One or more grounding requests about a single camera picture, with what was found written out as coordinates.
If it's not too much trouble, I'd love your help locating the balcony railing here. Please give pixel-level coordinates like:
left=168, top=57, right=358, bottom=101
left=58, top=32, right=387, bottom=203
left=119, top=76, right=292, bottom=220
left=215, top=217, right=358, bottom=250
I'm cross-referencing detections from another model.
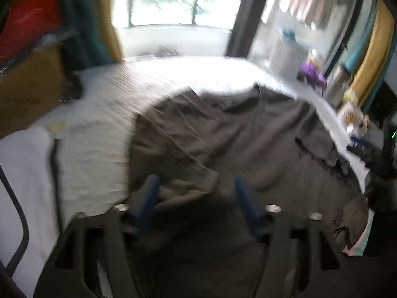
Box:
left=127, top=0, right=243, bottom=28

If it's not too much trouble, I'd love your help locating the black cable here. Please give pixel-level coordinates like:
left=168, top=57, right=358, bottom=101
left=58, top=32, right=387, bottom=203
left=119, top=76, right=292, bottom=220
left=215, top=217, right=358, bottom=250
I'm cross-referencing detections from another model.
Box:
left=0, top=161, right=30, bottom=275

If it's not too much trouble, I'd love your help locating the grey-brown garment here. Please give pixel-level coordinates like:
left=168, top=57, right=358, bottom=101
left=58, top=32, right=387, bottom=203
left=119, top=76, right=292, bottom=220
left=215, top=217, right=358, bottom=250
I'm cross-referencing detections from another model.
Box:
left=126, top=84, right=371, bottom=298

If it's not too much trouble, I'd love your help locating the red box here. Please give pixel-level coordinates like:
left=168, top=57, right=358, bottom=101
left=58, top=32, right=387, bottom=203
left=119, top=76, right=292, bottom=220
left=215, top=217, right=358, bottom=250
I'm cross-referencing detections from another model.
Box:
left=0, top=0, right=63, bottom=66

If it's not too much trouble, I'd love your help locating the black door frame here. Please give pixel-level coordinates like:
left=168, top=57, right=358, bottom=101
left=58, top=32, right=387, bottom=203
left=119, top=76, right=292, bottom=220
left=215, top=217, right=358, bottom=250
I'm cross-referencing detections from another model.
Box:
left=226, top=0, right=275, bottom=58

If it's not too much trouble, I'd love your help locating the white bed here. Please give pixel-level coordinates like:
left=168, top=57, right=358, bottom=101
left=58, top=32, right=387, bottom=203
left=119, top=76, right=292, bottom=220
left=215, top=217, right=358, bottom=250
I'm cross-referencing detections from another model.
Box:
left=0, top=56, right=373, bottom=298

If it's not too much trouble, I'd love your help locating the white pillow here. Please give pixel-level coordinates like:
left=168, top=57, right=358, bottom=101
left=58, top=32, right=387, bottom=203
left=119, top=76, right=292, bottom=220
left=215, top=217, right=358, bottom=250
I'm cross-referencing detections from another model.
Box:
left=0, top=127, right=63, bottom=298

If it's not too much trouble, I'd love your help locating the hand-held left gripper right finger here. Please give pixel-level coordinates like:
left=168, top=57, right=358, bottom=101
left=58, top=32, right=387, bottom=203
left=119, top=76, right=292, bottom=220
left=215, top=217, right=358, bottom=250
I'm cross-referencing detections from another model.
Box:
left=234, top=176, right=363, bottom=298

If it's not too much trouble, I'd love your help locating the yellow curtain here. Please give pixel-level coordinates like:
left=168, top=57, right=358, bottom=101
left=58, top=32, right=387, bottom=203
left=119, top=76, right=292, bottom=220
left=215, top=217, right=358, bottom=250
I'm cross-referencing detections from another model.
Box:
left=350, top=0, right=395, bottom=106
left=101, top=0, right=124, bottom=63

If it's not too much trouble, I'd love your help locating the purple object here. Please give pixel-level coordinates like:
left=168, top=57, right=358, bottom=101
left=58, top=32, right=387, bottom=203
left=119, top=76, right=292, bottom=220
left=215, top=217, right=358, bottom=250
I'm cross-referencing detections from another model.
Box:
left=299, top=60, right=328, bottom=89

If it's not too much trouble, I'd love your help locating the white laundry basket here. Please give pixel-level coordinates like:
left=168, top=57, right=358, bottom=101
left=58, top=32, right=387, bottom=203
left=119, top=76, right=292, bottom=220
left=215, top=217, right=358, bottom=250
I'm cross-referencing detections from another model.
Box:
left=268, top=29, right=307, bottom=79

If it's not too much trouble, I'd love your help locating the yellow white packet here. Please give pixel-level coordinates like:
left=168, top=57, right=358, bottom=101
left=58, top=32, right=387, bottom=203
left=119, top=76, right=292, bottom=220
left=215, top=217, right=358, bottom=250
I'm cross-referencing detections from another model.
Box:
left=338, top=88, right=369, bottom=134

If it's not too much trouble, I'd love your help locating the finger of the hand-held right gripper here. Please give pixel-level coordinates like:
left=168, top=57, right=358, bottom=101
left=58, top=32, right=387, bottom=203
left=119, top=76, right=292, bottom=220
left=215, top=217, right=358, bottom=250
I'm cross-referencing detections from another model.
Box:
left=346, top=145, right=385, bottom=171
left=350, top=135, right=373, bottom=150

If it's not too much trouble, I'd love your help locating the small black object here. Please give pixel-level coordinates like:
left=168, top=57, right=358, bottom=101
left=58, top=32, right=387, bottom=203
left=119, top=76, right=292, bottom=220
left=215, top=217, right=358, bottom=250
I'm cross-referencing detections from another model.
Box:
left=64, top=71, right=84, bottom=100

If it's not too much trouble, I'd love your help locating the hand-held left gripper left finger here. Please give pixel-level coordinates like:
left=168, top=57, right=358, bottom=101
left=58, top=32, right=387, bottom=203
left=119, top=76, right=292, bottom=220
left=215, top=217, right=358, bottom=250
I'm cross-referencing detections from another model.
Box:
left=33, top=175, right=161, bottom=298

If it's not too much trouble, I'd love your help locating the grey metal canister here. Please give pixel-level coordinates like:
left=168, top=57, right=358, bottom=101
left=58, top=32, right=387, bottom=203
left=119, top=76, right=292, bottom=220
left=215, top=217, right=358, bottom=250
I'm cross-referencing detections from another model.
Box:
left=326, top=65, right=349, bottom=106

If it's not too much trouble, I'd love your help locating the cardboard box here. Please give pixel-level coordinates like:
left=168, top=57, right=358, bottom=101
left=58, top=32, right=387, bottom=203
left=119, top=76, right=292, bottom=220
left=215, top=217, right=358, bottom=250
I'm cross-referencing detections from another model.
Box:
left=0, top=39, right=70, bottom=139

